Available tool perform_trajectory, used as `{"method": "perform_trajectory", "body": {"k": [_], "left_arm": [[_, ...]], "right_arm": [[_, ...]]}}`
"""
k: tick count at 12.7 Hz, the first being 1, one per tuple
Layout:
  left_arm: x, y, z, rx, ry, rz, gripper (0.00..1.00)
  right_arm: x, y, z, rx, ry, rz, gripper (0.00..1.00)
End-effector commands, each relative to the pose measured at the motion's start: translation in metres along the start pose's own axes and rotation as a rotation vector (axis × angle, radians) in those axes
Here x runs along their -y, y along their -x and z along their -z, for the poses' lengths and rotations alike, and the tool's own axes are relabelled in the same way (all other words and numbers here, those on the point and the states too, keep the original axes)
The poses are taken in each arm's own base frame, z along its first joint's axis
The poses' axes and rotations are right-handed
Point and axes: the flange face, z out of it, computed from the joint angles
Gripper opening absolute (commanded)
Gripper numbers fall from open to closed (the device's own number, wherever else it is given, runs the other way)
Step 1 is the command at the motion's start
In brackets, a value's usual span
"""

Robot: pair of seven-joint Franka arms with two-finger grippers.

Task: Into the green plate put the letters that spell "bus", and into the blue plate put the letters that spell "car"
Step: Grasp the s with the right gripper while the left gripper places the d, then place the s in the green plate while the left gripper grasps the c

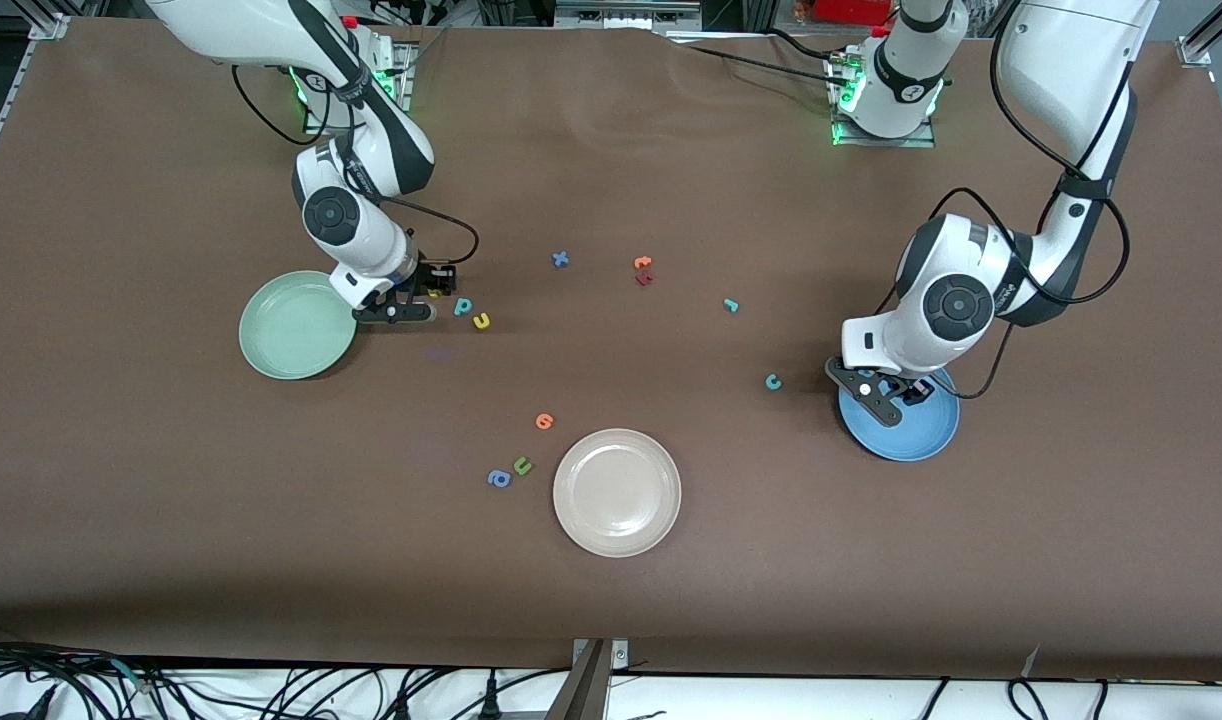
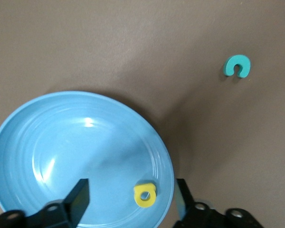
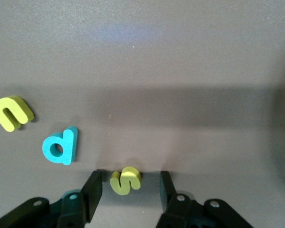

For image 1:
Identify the blue plate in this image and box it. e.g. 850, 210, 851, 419
837, 365, 961, 463

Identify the green plate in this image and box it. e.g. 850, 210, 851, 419
238, 270, 359, 381

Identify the beige plate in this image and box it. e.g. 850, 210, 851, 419
552, 428, 683, 558

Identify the grey metal box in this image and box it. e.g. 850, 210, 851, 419
554, 0, 704, 31

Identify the red box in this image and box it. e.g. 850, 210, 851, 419
814, 0, 894, 27

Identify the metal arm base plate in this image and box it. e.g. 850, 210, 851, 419
829, 55, 938, 149
303, 40, 413, 137

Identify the long black arm cable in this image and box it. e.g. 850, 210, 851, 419
871, 0, 1132, 401
231, 62, 317, 149

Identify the black looped cable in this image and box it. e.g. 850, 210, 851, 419
1006, 678, 1057, 720

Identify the black cable on table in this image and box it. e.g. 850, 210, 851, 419
666, 28, 857, 89

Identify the metal table bracket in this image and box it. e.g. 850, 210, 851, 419
544, 637, 630, 720

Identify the aluminium table frame rail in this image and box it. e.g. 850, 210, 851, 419
0, 14, 72, 201
1174, 0, 1222, 86

